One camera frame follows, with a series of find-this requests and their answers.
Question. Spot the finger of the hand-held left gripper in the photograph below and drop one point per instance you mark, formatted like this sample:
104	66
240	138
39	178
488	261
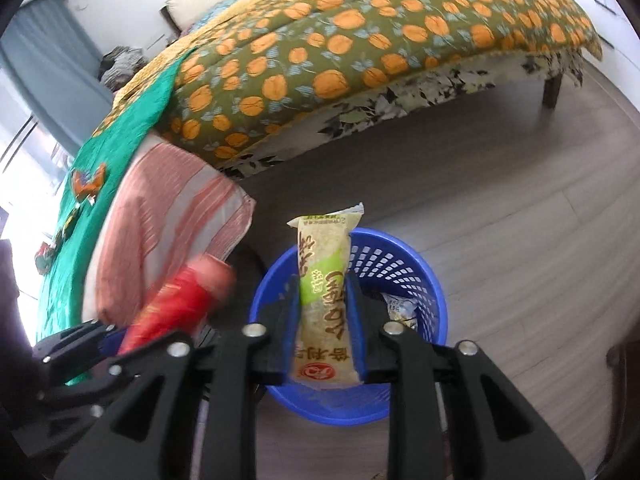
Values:
85	385
65	347

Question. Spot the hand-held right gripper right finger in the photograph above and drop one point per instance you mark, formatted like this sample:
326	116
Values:
352	320

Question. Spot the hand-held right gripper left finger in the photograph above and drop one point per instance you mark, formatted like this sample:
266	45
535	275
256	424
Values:
292	320

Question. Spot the white and blue snack packet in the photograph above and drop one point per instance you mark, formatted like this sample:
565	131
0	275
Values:
400	310

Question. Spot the yellow and green snack packet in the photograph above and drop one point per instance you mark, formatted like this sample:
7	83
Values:
320	270

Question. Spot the blue plastic basket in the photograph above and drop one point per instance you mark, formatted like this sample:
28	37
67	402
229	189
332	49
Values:
425	280

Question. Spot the red snack packet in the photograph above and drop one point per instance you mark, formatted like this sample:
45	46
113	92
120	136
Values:
175	300

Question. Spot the pink striped towel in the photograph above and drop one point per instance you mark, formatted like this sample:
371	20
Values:
165	220

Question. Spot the window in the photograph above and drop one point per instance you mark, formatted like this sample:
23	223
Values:
25	180

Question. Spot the green embroidered cloth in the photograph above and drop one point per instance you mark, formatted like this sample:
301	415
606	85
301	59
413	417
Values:
115	160

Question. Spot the floral bed sheet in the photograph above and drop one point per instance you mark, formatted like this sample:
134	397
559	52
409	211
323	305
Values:
425	90

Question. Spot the dark wooden furniture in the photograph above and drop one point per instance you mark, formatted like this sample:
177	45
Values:
622	410

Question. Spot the bed with orange-dotted quilt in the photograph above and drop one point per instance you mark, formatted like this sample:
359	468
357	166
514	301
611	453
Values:
350	35

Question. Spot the pile of striped clothes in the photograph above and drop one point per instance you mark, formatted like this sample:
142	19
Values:
122	67

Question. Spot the grey-blue curtain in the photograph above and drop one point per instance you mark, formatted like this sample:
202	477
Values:
45	60

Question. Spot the dark wooden bed leg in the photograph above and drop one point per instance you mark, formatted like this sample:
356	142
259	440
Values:
551	92

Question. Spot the dark wooden headboard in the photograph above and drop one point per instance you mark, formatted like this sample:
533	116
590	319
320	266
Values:
169	20

